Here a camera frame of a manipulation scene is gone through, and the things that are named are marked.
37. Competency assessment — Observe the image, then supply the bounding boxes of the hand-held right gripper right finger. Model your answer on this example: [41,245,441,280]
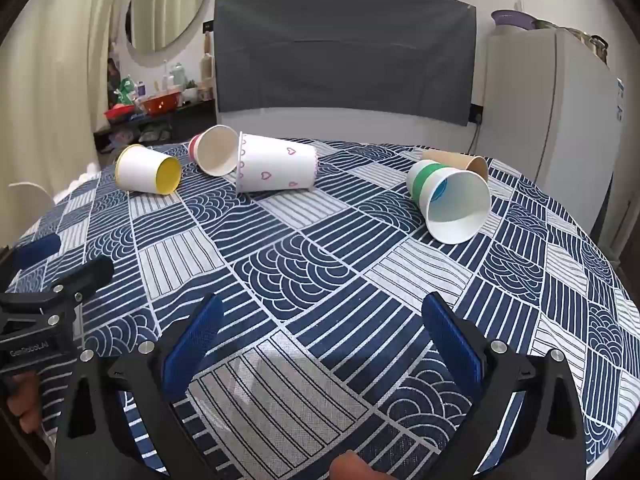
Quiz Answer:
[421,292,587,480]

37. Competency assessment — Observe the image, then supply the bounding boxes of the person's left hand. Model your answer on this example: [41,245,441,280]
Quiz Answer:
[4,374,44,434]

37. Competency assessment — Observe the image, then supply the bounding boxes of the brown paper cup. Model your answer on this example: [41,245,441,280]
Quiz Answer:
[422,149,489,182]

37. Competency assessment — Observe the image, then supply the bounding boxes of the red plastic basket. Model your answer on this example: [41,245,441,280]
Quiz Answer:
[140,87,182,115]

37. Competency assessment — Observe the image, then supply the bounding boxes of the white refrigerator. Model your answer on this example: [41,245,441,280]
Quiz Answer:
[477,27,626,250]

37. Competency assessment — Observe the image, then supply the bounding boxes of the cream curtain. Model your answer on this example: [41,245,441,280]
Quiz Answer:
[0,0,132,241]

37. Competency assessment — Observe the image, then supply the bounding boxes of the blue white patterned tablecloth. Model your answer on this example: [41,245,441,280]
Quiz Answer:
[10,137,640,480]

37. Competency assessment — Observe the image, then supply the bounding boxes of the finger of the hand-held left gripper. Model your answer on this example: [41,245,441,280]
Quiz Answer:
[0,255,115,333]
[0,234,62,281]

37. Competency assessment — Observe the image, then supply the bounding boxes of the tall tan bottle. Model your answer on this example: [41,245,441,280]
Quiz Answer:
[201,32,215,84]

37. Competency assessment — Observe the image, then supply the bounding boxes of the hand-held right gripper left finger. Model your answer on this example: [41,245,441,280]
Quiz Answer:
[55,292,226,480]

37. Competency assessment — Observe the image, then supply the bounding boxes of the metal pot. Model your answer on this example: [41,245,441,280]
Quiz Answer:
[575,30,609,64]

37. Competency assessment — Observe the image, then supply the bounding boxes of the white cup red stripes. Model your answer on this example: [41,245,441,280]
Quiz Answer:
[188,124,240,177]

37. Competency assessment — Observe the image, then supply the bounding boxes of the green packet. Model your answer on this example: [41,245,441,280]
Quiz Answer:
[114,75,139,107]

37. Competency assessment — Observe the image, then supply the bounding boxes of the purple bowl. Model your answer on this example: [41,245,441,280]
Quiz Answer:
[491,9,537,31]

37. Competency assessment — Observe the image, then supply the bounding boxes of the white chair back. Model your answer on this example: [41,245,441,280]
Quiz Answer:
[7,181,54,207]

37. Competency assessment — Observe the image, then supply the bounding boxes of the white cup pink hearts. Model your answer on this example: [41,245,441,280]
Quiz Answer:
[236,132,319,194]

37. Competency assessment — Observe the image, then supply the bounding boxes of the person's right hand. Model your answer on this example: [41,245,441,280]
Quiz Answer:
[329,451,387,480]

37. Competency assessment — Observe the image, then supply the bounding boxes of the oval wall mirror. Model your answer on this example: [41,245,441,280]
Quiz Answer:
[124,0,210,68]

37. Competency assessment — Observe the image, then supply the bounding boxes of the white cup yellow inside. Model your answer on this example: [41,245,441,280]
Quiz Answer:
[115,144,182,196]

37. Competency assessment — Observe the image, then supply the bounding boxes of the dark low shelf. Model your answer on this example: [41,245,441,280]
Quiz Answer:
[94,100,217,156]

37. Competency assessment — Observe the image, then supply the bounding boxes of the white cup green stripes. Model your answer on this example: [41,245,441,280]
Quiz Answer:
[406,159,492,245]

